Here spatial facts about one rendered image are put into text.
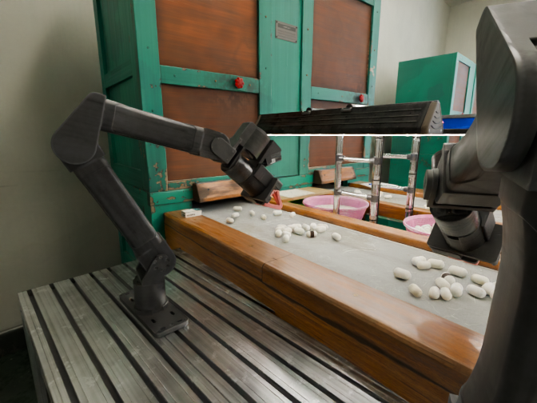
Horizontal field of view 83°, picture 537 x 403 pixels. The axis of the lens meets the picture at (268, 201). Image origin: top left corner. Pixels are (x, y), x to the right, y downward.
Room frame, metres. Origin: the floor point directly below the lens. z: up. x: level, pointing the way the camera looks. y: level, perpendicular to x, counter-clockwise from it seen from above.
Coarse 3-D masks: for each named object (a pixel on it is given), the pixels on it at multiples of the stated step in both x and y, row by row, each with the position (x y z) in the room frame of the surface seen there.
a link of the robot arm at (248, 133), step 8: (240, 128) 0.72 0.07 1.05; (248, 128) 0.70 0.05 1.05; (256, 128) 0.71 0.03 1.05; (240, 136) 0.69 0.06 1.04; (248, 136) 0.70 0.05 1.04; (256, 136) 0.70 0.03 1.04; (264, 136) 0.70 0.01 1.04; (216, 144) 0.63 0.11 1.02; (224, 144) 0.64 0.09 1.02; (232, 144) 0.68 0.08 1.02; (240, 144) 0.69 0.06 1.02; (248, 144) 0.69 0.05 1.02; (256, 144) 0.69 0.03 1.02; (264, 144) 0.71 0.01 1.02; (216, 152) 0.63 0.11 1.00; (224, 152) 0.64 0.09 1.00; (232, 152) 0.65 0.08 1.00; (256, 152) 0.70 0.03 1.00; (216, 160) 0.69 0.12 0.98; (224, 160) 0.64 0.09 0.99
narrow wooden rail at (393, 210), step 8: (320, 200) 1.46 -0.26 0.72; (328, 200) 1.42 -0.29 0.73; (368, 208) 1.26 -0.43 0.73; (384, 208) 1.20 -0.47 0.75; (392, 208) 1.17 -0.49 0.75; (400, 208) 1.15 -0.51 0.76; (416, 208) 1.13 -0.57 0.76; (384, 216) 1.20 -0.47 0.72; (392, 216) 1.17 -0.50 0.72; (400, 216) 1.15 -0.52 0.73
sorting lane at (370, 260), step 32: (224, 224) 1.00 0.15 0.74; (256, 224) 1.00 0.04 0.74; (288, 224) 1.00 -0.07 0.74; (320, 256) 0.72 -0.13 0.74; (352, 256) 0.72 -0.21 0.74; (384, 256) 0.72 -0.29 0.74; (416, 256) 0.72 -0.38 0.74; (384, 288) 0.56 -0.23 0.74; (448, 320) 0.45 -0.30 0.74; (480, 320) 0.45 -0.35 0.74
